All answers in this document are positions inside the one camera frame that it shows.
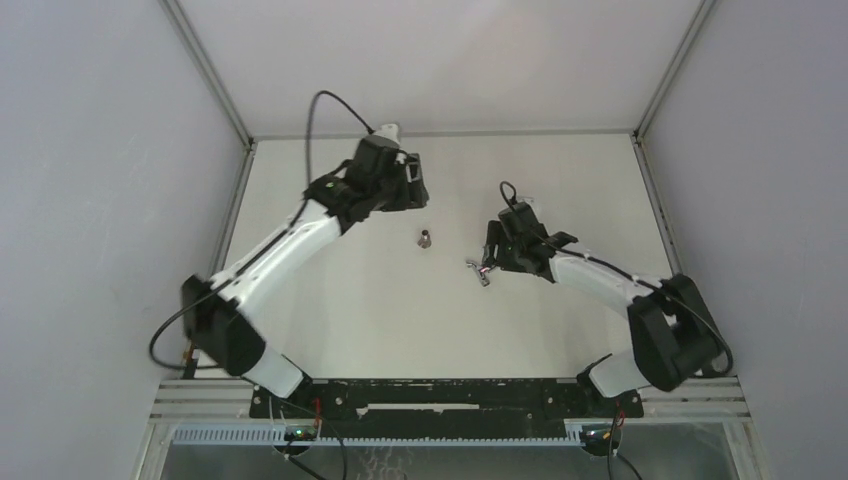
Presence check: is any white slotted cable duct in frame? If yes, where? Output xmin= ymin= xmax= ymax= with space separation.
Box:
xmin=170 ymin=425 xmax=588 ymax=448

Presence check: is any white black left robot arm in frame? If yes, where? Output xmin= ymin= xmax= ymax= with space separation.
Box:
xmin=179 ymin=123 xmax=429 ymax=417

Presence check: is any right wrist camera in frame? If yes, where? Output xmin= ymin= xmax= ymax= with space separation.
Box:
xmin=516 ymin=195 xmax=541 ymax=216

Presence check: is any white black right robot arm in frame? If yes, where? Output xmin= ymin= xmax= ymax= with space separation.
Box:
xmin=478 ymin=201 xmax=732 ymax=416

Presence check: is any chrome water faucet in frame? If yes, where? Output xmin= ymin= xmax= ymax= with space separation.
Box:
xmin=465 ymin=260 xmax=493 ymax=287

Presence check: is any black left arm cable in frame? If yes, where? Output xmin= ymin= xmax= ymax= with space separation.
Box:
xmin=148 ymin=90 xmax=376 ymax=372

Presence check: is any aluminium frame rail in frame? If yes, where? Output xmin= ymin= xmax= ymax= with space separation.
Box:
xmin=149 ymin=379 xmax=262 ymax=423

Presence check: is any threaded metal pipe fitting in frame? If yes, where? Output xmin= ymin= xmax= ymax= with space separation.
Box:
xmin=417 ymin=229 xmax=432 ymax=249

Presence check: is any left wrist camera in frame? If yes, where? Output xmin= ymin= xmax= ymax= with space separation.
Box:
xmin=369 ymin=123 xmax=401 ymax=149

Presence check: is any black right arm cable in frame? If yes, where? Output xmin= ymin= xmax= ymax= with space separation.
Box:
xmin=498 ymin=180 xmax=735 ymax=379

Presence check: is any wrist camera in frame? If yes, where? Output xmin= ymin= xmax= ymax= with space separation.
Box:
xmin=369 ymin=123 xmax=401 ymax=149
xmin=516 ymin=195 xmax=541 ymax=216

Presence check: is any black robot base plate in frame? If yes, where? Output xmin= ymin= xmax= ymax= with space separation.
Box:
xmin=249 ymin=378 xmax=645 ymax=440

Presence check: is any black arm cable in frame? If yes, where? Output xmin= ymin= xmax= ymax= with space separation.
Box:
xmin=148 ymin=90 xmax=376 ymax=372
xmin=498 ymin=180 xmax=735 ymax=379

